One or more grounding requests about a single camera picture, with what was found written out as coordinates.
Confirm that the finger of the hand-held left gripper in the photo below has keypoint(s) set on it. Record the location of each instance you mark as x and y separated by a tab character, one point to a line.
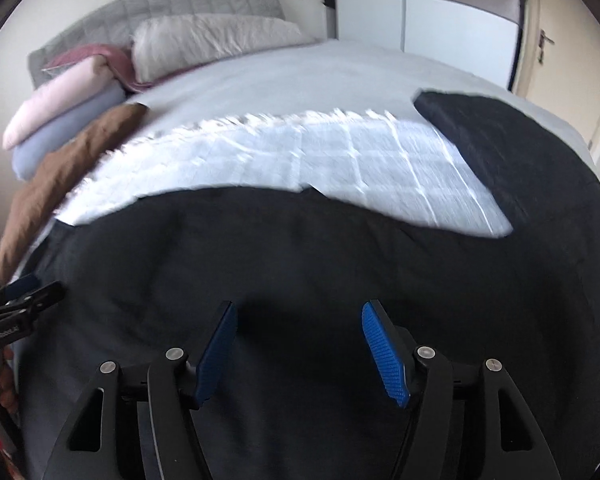
35	297
20	286

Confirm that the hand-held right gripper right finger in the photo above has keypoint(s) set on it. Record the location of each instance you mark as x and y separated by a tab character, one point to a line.
386	355

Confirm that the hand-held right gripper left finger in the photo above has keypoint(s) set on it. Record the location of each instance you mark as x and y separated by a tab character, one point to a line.
217	355

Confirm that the large black garment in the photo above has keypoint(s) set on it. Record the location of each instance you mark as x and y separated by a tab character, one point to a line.
280	270

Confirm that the brown cloth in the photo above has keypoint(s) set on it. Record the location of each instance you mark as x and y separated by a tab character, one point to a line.
65	170

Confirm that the folded lavender blanket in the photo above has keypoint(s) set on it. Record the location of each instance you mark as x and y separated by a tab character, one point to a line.
65	132

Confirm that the folded light pink blanket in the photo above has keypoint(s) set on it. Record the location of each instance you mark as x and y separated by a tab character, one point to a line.
55	100

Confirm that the white textured blanket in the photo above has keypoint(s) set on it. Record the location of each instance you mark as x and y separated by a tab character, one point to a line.
280	157

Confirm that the dusty rose blanket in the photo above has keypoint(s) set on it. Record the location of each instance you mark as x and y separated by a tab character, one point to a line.
114	57

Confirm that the beige fluffy pillow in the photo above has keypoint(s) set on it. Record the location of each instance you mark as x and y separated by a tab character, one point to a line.
210	40

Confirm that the grey padded headboard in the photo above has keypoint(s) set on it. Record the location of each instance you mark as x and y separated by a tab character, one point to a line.
180	0

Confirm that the white wardrobe with taupe band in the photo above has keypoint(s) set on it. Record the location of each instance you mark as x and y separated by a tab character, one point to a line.
430	5

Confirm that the cream door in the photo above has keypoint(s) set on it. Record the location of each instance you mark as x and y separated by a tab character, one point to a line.
570	50

